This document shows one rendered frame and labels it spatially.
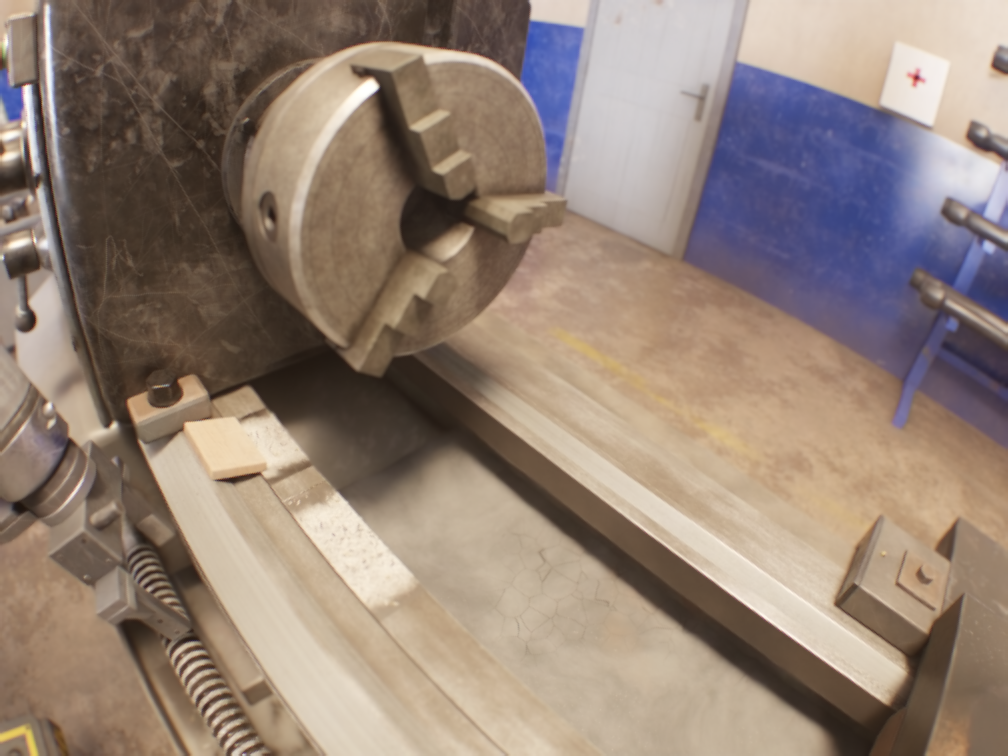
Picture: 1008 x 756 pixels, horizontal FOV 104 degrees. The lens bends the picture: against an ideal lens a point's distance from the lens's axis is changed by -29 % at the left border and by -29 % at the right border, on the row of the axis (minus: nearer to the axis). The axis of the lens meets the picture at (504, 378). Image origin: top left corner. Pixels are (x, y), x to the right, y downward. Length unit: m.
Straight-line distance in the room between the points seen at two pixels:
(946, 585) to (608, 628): 0.38
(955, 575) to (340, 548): 0.64
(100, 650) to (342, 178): 1.35
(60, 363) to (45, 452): 0.37
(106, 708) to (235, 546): 1.02
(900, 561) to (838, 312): 2.88
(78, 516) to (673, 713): 0.57
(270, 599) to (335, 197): 0.30
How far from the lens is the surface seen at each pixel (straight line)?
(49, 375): 0.86
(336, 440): 0.77
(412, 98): 0.37
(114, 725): 1.44
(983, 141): 2.90
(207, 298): 0.59
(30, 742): 1.14
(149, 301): 0.58
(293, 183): 0.37
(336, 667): 0.42
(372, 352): 0.42
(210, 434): 0.58
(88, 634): 1.58
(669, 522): 0.57
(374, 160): 0.38
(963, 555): 0.73
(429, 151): 0.37
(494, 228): 0.44
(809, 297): 3.47
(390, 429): 0.78
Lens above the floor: 1.24
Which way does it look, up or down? 35 degrees down
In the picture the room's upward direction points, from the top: 10 degrees clockwise
